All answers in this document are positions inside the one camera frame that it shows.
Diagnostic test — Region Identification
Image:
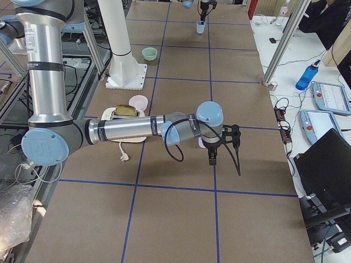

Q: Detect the bread slice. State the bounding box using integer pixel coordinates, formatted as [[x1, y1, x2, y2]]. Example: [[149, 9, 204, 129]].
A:
[[115, 105, 138, 116]]

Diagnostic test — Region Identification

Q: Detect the upper teach pendant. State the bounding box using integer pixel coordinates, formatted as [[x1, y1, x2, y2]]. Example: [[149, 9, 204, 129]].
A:
[[312, 82, 350, 116]]

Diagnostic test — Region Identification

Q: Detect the white toaster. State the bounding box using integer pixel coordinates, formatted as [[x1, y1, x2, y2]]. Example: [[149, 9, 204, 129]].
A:
[[99, 107, 148, 144]]

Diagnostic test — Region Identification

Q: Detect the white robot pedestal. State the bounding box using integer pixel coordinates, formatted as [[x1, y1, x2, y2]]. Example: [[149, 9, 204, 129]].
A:
[[98, 0, 147, 90]]

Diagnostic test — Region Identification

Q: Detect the teach pendant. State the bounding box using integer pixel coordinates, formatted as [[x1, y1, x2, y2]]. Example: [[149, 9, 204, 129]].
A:
[[299, 110, 344, 145], [312, 82, 350, 116]]

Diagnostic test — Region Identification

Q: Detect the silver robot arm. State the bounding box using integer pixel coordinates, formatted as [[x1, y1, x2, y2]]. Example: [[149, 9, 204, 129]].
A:
[[15, 1, 241, 166]]

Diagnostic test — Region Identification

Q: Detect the black orange cable adapter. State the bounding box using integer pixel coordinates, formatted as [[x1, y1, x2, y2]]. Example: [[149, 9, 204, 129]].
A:
[[273, 97, 293, 158]]

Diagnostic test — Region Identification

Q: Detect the pink bowl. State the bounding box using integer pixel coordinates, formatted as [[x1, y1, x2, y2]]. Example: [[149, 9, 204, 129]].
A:
[[128, 95, 149, 111]]

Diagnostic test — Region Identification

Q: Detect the green bowl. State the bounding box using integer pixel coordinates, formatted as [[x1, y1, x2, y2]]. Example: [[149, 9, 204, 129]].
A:
[[141, 47, 158, 61]]

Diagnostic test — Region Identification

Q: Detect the blue water bottle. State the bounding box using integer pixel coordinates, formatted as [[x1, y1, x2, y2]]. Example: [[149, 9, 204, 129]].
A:
[[295, 60, 321, 90]]

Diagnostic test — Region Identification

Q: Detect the crumpled clear plastic bag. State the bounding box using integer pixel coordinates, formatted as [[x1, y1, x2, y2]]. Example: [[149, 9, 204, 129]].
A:
[[1, 185, 33, 251]]

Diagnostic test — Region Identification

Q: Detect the lower teach pendant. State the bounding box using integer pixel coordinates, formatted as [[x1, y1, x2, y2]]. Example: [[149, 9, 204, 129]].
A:
[[299, 110, 344, 145]]

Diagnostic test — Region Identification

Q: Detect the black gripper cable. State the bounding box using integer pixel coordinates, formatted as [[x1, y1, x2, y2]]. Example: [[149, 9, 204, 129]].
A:
[[163, 117, 242, 176]]

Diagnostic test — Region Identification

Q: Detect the black laptop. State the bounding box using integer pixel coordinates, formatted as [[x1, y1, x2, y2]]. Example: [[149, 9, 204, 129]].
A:
[[294, 129, 350, 205]]

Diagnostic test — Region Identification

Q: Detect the white power plug cable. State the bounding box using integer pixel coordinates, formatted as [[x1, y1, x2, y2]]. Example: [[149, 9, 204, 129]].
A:
[[118, 141, 131, 163]]

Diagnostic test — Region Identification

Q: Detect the person in black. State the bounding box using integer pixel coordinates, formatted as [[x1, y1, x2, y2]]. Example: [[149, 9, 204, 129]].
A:
[[298, 0, 350, 50]]

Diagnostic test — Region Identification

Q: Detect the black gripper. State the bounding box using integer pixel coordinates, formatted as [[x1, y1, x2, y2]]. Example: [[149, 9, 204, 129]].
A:
[[202, 124, 241, 166]]

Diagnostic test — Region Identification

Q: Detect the black monitor stand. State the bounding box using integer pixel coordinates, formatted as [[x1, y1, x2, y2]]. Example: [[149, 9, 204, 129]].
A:
[[299, 192, 350, 253]]

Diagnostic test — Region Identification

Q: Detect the aluminium frame post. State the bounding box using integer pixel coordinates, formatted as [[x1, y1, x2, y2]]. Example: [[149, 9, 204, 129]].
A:
[[262, 0, 310, 91]]

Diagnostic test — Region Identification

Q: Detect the light blue plastic cup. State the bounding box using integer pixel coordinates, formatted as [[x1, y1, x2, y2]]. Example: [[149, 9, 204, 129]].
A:
[[198, 137, 206, 148]]

